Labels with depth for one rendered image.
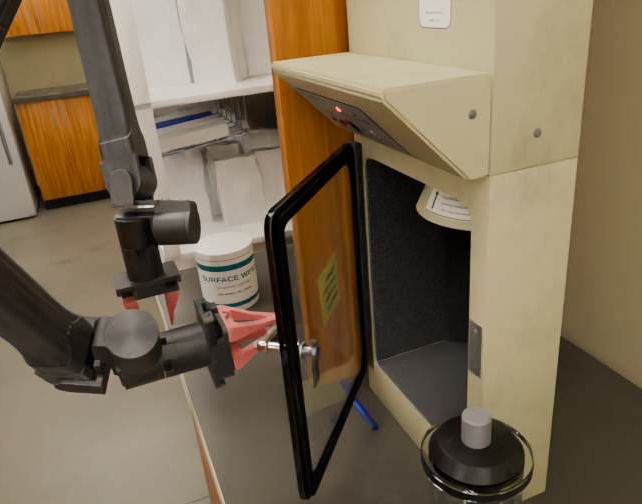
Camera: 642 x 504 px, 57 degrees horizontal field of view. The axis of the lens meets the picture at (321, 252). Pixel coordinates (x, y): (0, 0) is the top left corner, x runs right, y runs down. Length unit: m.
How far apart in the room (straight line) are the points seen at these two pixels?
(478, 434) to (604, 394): 0.54
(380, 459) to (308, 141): 0.49
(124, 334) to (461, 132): 0.41
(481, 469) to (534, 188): 0.28
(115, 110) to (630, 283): 0.88
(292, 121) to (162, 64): 1.04
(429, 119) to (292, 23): 0.38
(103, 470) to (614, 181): 2.04
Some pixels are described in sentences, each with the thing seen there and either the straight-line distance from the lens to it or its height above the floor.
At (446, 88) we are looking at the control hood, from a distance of 0.56.
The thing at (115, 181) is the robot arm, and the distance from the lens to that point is 0.94.
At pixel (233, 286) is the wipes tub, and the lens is 1.32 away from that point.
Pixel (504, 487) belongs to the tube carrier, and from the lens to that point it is 0.60.
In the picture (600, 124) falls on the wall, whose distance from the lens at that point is 1.10.
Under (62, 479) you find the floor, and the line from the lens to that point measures 2.55.
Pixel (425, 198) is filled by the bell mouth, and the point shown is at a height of 1.34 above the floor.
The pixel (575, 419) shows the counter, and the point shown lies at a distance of 1.05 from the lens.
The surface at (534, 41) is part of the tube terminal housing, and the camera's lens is 0.61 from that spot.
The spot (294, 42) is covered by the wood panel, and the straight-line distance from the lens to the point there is 0.88.
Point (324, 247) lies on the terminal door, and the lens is 0.76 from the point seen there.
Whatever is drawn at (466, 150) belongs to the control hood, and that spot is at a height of 1.44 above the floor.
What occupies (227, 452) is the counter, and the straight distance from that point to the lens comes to 0.99.
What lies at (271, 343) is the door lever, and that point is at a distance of 0.73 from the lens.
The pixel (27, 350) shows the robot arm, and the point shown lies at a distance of 0.70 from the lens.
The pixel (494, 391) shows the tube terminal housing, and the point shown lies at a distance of 0.74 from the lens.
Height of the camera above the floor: 1.59
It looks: 24 degrees down
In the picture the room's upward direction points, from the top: 5 degrees counter-clockwise
